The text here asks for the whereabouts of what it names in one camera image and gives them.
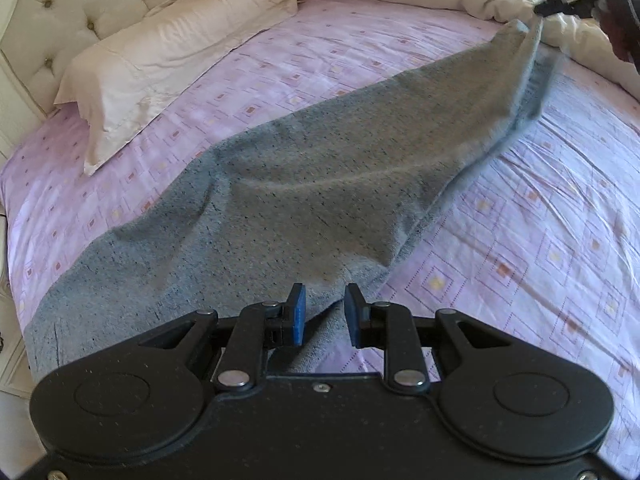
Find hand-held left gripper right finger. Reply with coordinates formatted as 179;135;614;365
345;283;512;394

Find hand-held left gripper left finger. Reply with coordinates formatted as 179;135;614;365
138;283;306;392

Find grey pants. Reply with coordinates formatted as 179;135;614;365
24;17;560;383

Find person's right forearm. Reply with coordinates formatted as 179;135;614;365
598;0;640;67

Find purple patterned bed sheet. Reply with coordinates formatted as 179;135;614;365
0;0;640;478

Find cream pillow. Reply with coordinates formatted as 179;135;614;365
54;0;312;177

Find cream tufted headboard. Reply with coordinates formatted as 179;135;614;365
0;0;232;123

